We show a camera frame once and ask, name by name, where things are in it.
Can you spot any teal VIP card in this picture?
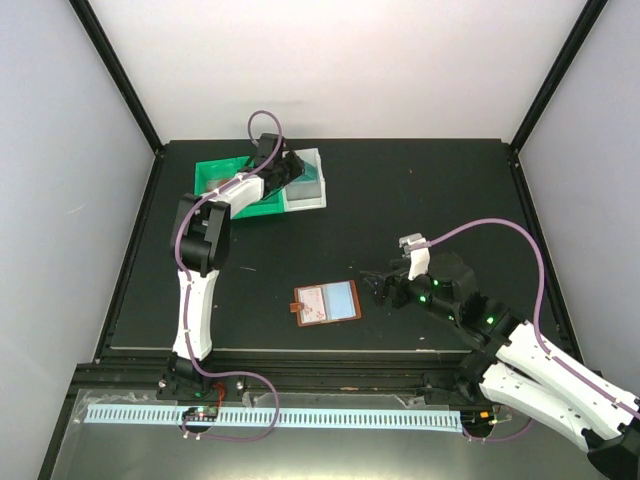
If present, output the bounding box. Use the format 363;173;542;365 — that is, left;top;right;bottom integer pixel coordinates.
296;163;318;183

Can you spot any brown leather card holder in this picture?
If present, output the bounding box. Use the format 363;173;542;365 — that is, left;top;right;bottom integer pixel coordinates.
289;280;362;327

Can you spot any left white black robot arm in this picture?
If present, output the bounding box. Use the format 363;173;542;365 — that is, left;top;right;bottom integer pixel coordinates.
169;134;305;399

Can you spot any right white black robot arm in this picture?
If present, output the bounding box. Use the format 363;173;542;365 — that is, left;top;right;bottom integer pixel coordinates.
361;253;639;479

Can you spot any light blue card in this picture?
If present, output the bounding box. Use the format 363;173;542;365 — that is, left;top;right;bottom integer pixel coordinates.
324;282;357;321

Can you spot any red spotted card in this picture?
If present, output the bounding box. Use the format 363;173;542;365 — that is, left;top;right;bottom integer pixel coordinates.
205;178;230;192

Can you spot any white translucent bin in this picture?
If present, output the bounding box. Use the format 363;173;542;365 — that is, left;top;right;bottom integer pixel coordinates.
282;148;327;213

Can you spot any middle green bin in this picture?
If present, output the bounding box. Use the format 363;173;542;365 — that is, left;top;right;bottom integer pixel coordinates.
232;156;284;219

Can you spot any green bin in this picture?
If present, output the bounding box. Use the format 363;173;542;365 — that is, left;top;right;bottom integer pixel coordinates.
232;156;284;219
194;157;259;219

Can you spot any left green bin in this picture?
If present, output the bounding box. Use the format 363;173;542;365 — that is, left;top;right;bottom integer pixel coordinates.
194;157;259;219

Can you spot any small circuit board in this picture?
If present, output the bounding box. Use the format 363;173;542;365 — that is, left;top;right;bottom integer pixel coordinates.
182;406;218;422

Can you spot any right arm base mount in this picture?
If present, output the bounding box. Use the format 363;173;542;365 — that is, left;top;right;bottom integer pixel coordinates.
421;370;500;406

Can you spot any white slotted cable duct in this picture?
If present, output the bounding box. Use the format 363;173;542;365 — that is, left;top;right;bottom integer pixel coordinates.
84;404;463;433

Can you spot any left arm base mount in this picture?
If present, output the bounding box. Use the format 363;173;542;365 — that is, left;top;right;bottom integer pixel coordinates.
156;367;227;403

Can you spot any left black frame post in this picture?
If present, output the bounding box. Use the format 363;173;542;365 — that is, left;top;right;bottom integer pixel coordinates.
69;0;164;155

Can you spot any black frame post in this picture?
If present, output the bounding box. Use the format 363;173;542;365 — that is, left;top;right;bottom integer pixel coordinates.
69;0;164;155
510;0;608;154

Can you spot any right black frame post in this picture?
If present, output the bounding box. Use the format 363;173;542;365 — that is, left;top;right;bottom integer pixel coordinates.
510;0;608;154

